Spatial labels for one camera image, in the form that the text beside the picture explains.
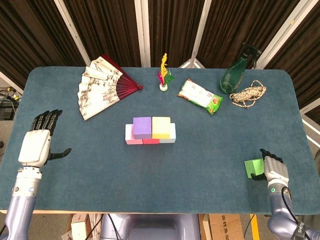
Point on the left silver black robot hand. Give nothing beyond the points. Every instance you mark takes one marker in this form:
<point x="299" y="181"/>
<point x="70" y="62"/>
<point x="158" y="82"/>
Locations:
<point x="35" y="147"/>

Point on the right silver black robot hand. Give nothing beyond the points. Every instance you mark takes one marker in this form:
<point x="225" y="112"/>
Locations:
<point x="276" y="170"/>

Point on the green foam cube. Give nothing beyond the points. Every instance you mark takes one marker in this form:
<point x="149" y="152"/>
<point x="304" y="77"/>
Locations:
<point x="253" y="168"/>

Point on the pink foam cube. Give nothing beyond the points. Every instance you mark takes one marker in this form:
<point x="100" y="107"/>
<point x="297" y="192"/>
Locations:
<point x="130" y="136"/>

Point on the purple foam cube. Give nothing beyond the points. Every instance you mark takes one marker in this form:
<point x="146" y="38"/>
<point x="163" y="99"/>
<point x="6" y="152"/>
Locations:
<point x="142" y="127"/>

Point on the red foam cube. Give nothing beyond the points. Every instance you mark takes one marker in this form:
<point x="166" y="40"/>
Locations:
<point x="151" y="141"/>

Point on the yellow foam cube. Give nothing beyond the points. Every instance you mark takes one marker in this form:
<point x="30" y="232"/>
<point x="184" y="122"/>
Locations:
<point x="161" y="127"/>

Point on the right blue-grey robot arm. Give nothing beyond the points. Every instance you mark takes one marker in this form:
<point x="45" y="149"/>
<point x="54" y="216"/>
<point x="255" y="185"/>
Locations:
<point x="287" y="215"/>

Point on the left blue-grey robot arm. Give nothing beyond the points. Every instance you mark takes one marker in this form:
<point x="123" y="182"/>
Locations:
<point x="21" y="200"/>

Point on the brown cardboard box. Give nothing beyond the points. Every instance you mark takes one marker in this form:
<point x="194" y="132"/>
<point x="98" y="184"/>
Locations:
<point x="225" y="227"/>

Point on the painted paper folding fan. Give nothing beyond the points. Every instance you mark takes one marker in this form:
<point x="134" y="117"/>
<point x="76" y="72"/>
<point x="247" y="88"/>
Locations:
<point x="97" y="92"/>

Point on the white cardboard box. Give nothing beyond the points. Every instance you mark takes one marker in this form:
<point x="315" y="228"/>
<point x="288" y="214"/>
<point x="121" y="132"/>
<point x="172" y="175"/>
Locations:
<point x="78" y="230"/>

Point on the green plastic spray bottle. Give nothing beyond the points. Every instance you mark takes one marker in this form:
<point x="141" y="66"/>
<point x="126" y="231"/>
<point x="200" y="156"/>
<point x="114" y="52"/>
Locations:
<point x="231" y="77"/>

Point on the green white snack bag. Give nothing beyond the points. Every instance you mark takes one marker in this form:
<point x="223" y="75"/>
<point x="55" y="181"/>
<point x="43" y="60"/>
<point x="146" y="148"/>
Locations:
<point x="197" y="95"/>

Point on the light blue foam cube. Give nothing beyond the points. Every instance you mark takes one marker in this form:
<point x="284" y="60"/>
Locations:
<point x="172" y="136"/>

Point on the teal felt table mat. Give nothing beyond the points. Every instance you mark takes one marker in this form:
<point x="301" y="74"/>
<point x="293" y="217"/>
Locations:
<point x="160" y="180"/>

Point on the blue-grey robot torso base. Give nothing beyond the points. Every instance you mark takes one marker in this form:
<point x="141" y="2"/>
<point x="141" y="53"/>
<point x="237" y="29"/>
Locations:
<point x="155" y="227"/>

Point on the dark brown curtain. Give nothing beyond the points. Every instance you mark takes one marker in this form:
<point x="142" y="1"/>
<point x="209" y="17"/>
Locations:
<point x="112" y="25"/>

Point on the colourful feather shuttlecock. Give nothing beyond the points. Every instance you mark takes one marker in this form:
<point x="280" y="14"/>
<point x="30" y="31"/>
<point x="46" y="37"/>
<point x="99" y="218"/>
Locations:
<point x="163" y="75"/>

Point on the white partition frame post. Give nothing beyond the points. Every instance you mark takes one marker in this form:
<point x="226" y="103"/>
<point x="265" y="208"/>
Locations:
<point x="11" y="83"/>
<point x="200" y="32"/>
<point x="143" y="32"/>
<point x="280" y="35"/>
<point x="72" y="30"/>
<point x="311" y="127"/>

